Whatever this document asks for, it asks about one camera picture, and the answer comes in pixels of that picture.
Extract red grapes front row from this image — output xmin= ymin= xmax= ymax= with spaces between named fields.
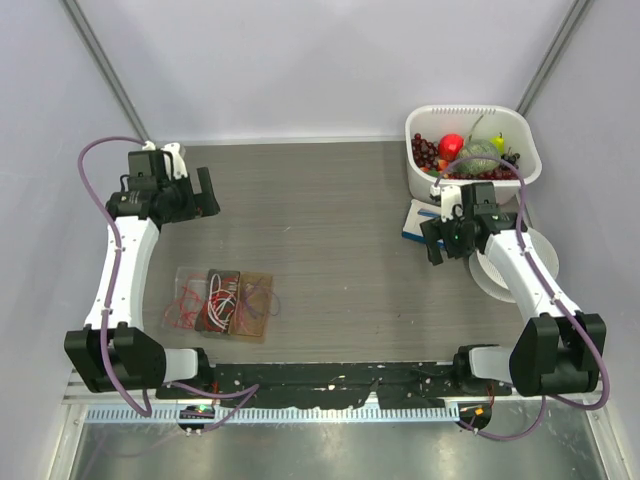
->
xmin=445 ymin=167 xmax=518 ymax=181

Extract dark tray white wires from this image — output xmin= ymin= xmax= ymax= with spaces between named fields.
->
xmin=193 ymin=268 xmax=242 ymax=337

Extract clear tray red wires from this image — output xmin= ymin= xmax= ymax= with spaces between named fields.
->
xmin=162 ymin=266 xmax=210 ymax=331

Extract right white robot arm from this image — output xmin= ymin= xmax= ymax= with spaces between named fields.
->
xmin=420 ymin=182 xmax=606 ymax=397

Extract red apple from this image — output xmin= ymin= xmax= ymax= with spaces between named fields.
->
xmin=438 ymin=133 xmax=465 ymax=162

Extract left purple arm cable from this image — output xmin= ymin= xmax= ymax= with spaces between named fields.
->
xmin=77 ymin=137 xmax=261 ymax=419

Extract dark red grape bunch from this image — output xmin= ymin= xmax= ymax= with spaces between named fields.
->
xmin=411 ymin=133 xmax=439 ymax=171

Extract slotted cable duct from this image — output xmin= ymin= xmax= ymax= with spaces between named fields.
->
xmin=84 ymin=402 xmax=459 ymax=424

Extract white plastic basket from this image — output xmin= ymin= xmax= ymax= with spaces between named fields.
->
xmin=404 ymin=104 xmax=544 ymax=207

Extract green netted melon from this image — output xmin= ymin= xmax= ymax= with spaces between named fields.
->
xmin=454 ymin=140 xmax=502 ymax=176

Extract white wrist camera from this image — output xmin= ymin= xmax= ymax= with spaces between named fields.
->
xmin=430 ymin=185 xmax=463 ymax=222
xmin=160 ymin=142 xmax=189 ymax=180

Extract blue white razor box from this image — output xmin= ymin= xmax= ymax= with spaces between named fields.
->
xmin=401 ymin=199 xmax=440 ymax=245

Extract thin purple wire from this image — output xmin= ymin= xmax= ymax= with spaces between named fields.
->
xmin=241 ymin=279 xmax=281 ymax=319

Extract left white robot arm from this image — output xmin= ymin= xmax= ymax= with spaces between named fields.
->
xmin=64 ymin=142 xmax=220 ymax=399

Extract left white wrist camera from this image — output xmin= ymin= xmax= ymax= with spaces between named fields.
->
xmin=160 ymin=142 xmax=189 ymax=180

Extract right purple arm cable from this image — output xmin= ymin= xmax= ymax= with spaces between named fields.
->
xmin=432 ymin=154 xmax=611 ymax=441

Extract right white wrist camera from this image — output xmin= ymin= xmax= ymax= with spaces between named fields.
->
xmin=430 ymin=185 xmax=463 ymax=222

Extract white plastic cable spool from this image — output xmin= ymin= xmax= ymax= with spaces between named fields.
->
xmin=468 ymin=227 xmax=560 ymax=304

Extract yellow pear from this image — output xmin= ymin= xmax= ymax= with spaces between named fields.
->
xmin=490 ymin=133 xmax=505 ymax=155

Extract black grape bunch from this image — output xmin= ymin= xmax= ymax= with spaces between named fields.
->
xmin=501 ymin=149 xmax=521 ymax=168

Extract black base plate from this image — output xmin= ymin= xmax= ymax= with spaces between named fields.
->
xmin=186 ymin=362 xmax=511 ymax=410

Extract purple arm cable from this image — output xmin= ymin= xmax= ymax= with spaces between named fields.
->
xmin=77 ymin=137 xmax=261 ymax=419
xmin=432 ymin=154 xmax=611 ymax=441

